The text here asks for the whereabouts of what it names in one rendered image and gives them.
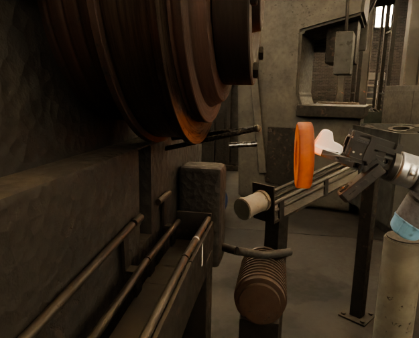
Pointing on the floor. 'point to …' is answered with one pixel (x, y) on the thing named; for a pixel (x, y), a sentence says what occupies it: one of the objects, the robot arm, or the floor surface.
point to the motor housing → (261, 296)
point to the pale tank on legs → (379, 54)
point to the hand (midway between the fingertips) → (304, 147)
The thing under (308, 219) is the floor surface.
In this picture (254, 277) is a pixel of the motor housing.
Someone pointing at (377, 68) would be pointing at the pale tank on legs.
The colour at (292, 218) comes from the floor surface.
